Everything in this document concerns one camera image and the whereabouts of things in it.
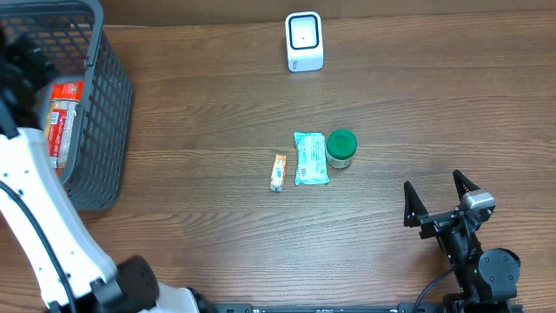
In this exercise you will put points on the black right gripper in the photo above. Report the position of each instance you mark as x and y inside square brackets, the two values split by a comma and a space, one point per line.
[440, 220]

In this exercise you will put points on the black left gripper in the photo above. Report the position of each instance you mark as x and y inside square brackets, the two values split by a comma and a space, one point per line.
[26, 61]

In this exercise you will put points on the orange red noodle packet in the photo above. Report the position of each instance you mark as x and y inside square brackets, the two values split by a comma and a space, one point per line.
[63, 102]

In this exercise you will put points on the green lid jar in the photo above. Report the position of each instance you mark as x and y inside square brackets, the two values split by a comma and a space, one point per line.
[340, 149]

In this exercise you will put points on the teal wet wipes pack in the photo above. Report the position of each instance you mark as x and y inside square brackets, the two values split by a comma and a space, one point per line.
[311, 159]

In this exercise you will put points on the orange Kleenex tissue pack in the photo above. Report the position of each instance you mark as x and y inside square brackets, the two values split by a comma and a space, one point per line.
[278, 174]

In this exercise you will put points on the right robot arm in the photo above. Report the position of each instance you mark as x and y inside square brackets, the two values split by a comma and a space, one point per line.
[487, 278]

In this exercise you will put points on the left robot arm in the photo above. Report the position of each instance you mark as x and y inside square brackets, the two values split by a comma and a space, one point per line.
[74, 274]

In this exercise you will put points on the white barcode scanner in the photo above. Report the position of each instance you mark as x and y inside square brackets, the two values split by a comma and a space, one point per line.
[304, 41]

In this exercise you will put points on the grey plastic mesh basket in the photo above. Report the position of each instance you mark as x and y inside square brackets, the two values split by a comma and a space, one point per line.
[70, 34]

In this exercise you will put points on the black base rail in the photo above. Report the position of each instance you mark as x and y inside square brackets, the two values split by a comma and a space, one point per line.
[399, 308]

